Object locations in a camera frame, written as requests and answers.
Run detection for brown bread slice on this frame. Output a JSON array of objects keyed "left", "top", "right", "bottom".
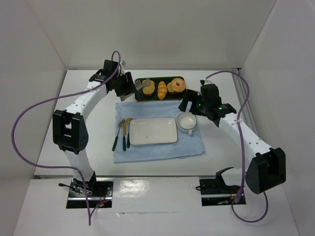
[{"left": 142, "top": 80, "right": 155, "bottom": 96}]

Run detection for golden croissant roll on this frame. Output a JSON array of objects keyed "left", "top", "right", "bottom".
[{"left": 157, "top": 81, "right": 168, "bottom": 100}]

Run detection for dark green tray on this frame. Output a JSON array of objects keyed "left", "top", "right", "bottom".
[{"left": 135, "top": 76, "right": 186, "bottom": 102}]

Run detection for white rectangular plate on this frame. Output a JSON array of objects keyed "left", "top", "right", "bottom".
[{"left": 129, "top": 117, "right": 178, "bottom": 146}]

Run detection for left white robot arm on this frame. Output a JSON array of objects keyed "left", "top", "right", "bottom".
[{"left": 53, "top": 60, "right": 136, "bottom": 191}]

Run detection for aluminium rail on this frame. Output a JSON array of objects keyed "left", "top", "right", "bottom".
[{"left": 232, "top": 74, "right": 258, "bottom": 135}]

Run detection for purple cable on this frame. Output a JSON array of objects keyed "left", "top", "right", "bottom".
[
  {"left": 203, "top": 70, "right": 269, "bottom": 223},
  {"left": 11, "top": 51, "right": 123, "bottom": 226}
]

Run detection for gold fork green handle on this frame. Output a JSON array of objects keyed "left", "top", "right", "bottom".
[{"left": 112, "top": 119, "right": 125, "bottom": 151}]

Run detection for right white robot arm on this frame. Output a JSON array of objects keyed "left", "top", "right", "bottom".
[{"left": 179, "top": 84, "right": 286, "bottom": 194}]

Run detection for pink glazed donut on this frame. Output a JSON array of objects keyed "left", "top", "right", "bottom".
[{"left": 171, "top": 78, "right": 186, "bottom": 92}]

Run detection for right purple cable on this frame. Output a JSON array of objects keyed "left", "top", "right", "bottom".
[{"left": 203, "top": 70, "right": 269, "bottom": 223}]

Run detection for small brown bread piece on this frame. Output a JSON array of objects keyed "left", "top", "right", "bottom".
[{"left": 167, "top": 82, "right": 180, "bottom": 94}]

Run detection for gold knife green handle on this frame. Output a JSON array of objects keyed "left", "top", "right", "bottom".
[{"left": 123, "top": 119, "right": 126, "bottom": 151}]

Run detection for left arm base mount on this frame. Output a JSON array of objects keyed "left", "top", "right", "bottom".
[{"left": 58, "top": 180, "right": 113, "bottom": 209}]

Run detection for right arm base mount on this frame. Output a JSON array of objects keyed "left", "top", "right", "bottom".
[{"left": 195, "top": 167, "right": 240, "bottom": 207}]

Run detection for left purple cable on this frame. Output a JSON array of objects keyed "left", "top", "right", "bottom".
[{"left": 11, "top": 51, "right": 123, "bottom": 226}]

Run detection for gold spoon green handle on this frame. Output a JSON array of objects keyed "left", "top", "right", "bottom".
[{"left": 126, "top": 118, "right": 133, "bottom": 148}]

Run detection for white cup black rim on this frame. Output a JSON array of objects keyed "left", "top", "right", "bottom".
[{"left": 177, "top": 112, "right": 197, "bottom": 136}]

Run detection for steel kitchen tongs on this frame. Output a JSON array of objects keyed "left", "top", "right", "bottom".
[{"left": 120, "top": 78, "right": 152, "bottom": 102}]

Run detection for light blue cloth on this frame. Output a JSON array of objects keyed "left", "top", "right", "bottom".
[{"left": 113, "top": 100, "right": 205, "bottom": 163}]

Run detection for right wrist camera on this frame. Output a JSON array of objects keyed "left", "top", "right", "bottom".
[{"left": 200, "top": 79, "right": 212, "bottom": 86}]

